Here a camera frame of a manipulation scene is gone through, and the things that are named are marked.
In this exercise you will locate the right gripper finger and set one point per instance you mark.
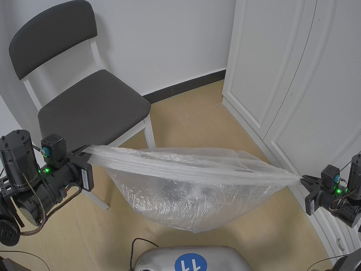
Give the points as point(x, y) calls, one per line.
point(314, 180)
point(313, 188)

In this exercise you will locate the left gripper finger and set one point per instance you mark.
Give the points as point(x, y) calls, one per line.
point(84, 159)
point(81, 150)

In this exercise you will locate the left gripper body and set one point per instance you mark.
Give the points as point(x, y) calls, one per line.
point(62, 176)

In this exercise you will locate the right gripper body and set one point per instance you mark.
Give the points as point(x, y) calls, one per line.
point(321, 200)

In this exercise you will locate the clear plastic bag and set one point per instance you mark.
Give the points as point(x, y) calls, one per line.
point(183, 207)

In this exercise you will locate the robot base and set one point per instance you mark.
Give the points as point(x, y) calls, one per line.
point(197, 257)

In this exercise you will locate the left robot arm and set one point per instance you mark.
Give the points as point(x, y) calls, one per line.
point(17, 157)

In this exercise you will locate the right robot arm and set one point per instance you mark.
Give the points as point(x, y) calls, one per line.
point(354, 179)

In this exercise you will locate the grey padded white chair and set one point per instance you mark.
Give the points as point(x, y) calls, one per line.
point(90, 109)

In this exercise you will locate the white wardrobe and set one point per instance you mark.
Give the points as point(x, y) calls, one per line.
point(296, 66)

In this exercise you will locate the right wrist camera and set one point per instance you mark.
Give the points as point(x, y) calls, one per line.
point(330, 178)

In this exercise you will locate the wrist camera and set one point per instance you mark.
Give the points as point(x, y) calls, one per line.
point(55, 148)
point(330, 178)

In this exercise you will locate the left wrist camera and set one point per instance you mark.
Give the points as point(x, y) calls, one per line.
point(55, 148)

